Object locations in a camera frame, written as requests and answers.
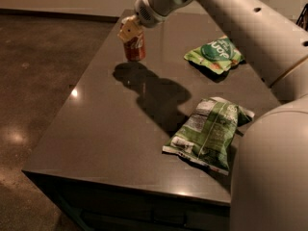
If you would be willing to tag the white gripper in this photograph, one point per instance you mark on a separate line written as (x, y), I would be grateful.
(148, 11)

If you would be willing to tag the red coke can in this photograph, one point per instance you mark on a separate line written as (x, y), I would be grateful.
(135, 48)

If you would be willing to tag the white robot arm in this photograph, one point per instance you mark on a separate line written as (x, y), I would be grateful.
(269, 189)

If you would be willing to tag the green chip bag far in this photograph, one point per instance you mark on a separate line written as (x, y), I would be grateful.
(219, 55)

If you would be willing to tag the green chip bag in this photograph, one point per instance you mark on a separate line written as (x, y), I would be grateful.
(219, 55)
(204, 138)

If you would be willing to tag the green chip bag near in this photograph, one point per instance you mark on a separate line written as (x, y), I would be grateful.
(204, 138)

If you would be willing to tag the dark counter cabinet front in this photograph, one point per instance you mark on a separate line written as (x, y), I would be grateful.
(100, 207)

